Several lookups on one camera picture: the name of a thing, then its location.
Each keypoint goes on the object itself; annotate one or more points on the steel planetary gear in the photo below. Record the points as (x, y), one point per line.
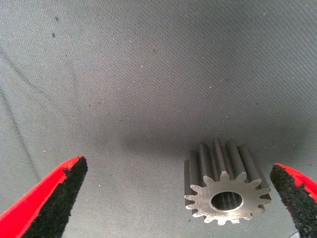
(203, 200)

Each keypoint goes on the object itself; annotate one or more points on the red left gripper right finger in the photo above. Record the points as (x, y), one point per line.
(299, 203)

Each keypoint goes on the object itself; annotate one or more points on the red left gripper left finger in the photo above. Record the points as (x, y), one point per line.
(44, 205)

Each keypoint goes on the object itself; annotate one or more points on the dark grey table cloth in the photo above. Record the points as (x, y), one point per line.
(148, 74)

